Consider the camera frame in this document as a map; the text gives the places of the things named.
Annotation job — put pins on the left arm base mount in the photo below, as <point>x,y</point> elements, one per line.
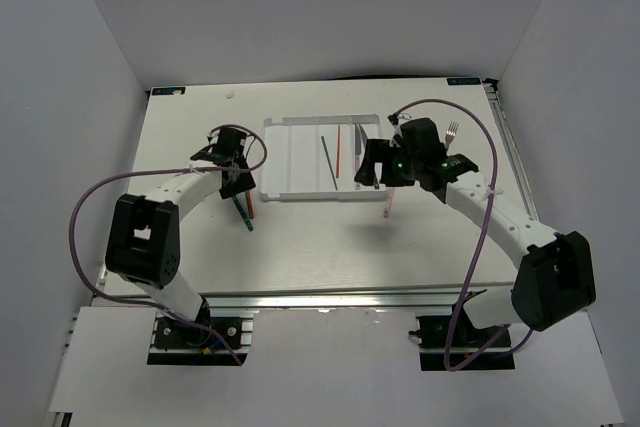
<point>175,344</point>

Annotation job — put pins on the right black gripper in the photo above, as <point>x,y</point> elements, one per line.
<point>379,151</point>

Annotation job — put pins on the corner label sticker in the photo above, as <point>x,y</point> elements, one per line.
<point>463,81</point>
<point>168,91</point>

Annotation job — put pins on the knife with pink handle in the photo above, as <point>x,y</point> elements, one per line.
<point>357,152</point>

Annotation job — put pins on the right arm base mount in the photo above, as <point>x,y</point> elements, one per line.
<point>430,337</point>

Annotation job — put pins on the spoon with pink handle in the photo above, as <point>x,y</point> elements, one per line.
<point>388,202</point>

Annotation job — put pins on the left corner label sticker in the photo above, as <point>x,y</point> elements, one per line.
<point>168,91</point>

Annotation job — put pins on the teal chopstick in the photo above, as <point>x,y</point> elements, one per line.
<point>329,163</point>

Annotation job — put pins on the knife with dark handle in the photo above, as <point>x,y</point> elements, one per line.
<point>363,135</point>

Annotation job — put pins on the right corner label sticker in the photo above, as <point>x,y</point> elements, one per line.
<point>463,81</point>

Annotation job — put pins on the fork with dark handle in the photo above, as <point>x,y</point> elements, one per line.
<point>450,134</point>

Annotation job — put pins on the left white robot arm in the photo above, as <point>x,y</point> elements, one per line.
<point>144,246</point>

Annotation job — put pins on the aluminium rail frame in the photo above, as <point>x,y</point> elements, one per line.
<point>329,254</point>

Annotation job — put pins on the spoon with teal handle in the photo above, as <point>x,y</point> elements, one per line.
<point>243,213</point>

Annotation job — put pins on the white divided utensil tray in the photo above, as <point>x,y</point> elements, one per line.
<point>296,168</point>

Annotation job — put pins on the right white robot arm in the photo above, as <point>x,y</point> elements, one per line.
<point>554,271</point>

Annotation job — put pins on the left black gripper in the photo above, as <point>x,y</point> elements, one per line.
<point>246,183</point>

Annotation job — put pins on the orange chopstick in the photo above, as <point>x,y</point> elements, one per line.
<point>338,152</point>
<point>249,204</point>

